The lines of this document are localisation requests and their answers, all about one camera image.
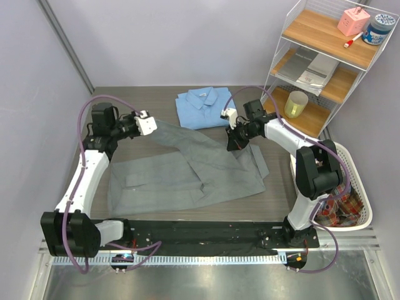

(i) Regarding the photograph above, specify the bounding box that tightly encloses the yellow translucent cup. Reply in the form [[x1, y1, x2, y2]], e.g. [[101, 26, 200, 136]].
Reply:
[[284, 91, 309, 118]]

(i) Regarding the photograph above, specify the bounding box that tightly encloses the light blue shirt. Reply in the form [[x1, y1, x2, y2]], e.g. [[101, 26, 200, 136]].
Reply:
[[176, 87, 231, 130]]

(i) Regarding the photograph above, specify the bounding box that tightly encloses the grey booklet stack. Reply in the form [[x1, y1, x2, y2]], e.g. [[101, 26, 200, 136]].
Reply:
[[275, 47, 339, 96]]

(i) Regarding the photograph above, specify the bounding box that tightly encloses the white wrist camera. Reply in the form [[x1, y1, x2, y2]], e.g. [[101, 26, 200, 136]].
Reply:
[[220, 108, 238, 129], [134, 111, 158, 136]]

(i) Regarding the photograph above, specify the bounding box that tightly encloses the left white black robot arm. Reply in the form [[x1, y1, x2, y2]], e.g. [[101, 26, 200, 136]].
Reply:
[[41, 102, 157, 258]]

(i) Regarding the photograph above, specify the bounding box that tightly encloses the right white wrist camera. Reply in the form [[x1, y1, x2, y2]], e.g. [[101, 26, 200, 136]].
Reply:
[[220, 108, 238, 129]]

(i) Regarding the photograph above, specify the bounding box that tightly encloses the purple cable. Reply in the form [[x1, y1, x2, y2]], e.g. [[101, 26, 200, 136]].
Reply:
[[221, 86, 351, 274], [61, 95, 163, 274]]

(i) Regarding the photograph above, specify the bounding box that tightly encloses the white plastic laundry basket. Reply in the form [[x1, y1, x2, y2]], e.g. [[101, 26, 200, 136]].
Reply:
[[288, 142, 373, 232]]

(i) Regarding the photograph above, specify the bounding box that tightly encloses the red white marker pen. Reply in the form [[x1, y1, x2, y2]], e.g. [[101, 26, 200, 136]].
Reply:
[[343, 31, 364, 49]]

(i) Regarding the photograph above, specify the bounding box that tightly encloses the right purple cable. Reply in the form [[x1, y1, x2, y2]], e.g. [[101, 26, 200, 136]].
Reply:
[[221, 86, 351, 274]]

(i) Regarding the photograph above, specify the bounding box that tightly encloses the red plaid shirt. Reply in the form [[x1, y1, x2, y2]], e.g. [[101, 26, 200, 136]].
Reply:
[[314, 186, 364, 228]]

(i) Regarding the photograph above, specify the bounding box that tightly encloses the grey long sleeve shirt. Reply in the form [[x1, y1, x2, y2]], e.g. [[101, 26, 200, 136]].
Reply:
[[107, 121, 269, 217]]

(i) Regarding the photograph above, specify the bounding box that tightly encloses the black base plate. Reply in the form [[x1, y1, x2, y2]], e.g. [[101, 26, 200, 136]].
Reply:
[[96, 219, 320, 251]]

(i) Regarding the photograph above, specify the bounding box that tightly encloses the white wire wooden shelf rack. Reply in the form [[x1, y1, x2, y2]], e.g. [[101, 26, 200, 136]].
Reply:
[[261, 1, 399, 138]]

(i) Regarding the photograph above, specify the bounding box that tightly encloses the pink cube power socket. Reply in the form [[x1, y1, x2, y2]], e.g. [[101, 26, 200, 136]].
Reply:
[[337, 6, 371, 36]]

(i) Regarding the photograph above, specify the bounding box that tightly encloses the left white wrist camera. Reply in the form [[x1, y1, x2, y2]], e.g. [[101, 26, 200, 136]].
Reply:
[[134, 111, 158, 136]]

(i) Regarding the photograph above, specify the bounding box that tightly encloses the blue white lidded jar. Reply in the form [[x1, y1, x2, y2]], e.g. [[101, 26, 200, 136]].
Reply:
[[362, 14, 396, 46]]

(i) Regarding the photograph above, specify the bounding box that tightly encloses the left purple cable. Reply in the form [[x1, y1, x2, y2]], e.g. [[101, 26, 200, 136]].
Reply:
[[61, 95, 163, 274]]

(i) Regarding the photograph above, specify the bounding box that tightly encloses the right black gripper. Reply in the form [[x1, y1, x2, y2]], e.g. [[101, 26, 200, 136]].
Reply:
[[226, 120, 259, 151]]

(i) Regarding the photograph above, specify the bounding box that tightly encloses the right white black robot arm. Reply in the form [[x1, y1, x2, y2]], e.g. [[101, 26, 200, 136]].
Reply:
[[221, 100, 343, 247]]

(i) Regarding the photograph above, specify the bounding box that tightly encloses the white slotted cable duct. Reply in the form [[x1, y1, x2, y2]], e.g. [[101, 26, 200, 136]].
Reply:
[[53, 253, 288, 266]]

